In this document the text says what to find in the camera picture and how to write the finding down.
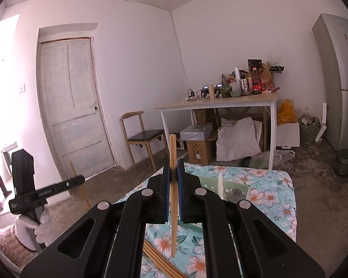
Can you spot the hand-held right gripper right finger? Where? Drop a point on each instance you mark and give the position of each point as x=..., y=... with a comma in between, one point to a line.
x=182, y=197

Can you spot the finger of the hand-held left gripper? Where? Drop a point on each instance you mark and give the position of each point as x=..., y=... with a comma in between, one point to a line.
x=64, y=186

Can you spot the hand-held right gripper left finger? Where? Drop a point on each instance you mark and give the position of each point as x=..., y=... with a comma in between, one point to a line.
x=166, y=197

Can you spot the wooden chopstick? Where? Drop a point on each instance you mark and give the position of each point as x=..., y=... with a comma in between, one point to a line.
x=150, y=265
x=82, y=194
x=162, y=256
x=158, y=262
x=172, y=150

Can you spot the green plastic basket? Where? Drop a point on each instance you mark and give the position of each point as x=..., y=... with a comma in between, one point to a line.
x=208, y=182

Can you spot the white ceramic spoon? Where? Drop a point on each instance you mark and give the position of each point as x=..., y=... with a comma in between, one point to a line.
x=220, y=185

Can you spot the person's left forearm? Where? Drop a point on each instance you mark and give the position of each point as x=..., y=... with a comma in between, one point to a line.
x=6, y=243

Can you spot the person's left hand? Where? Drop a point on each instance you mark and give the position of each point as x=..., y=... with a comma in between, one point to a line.
x=43, y=228

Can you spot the brown cardboard box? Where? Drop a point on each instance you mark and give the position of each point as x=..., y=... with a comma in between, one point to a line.
x=200, y=150

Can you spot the white flat box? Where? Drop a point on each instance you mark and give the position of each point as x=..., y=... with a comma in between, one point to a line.
x=195, y=134

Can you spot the wooden chair with dark seat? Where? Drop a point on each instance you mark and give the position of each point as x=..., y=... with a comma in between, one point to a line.
x=145, y=135

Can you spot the white sack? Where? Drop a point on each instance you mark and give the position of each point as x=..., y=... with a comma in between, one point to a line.
x=237, y=142

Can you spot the white wooden door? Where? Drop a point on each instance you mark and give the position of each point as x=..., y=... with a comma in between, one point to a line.
x=75, y=107

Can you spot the clear plastic bag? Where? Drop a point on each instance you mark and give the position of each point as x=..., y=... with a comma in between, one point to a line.
x=261, y=159

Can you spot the floral tablecloth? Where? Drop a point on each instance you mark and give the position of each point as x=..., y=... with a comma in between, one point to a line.
x=272, y=197

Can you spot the power strip with charger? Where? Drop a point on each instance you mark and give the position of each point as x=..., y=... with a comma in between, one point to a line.
x=192, y=95

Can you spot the white table with wooden top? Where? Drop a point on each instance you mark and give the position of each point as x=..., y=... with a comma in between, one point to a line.
x=220, y=101

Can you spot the black handheld device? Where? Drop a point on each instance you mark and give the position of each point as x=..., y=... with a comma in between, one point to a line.
x=205, y=91
x=218, y=90

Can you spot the white carton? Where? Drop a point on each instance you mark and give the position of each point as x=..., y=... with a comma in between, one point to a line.
x=288, y=136

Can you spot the yellow plastic bag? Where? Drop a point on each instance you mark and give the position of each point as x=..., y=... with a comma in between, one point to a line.
x=287, y=113

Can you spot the cola bottle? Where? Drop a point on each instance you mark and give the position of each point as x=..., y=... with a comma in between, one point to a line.
x=256, y=82

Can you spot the green bag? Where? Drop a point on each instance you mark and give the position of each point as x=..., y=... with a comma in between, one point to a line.
x=308, y=131

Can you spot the dark box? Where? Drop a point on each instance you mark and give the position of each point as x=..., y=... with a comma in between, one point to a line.
x=254, y=64

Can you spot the white board strip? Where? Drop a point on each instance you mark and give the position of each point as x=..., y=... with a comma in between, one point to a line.
x=323, y=121

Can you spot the small grey lidded bin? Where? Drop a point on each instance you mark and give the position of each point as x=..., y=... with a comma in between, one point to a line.
x=346, y=162

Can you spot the grey refrigerator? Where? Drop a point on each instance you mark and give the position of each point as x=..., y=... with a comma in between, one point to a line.
x=342, y=78

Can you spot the white light switch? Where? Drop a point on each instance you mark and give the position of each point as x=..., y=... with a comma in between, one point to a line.
x=22, y=88

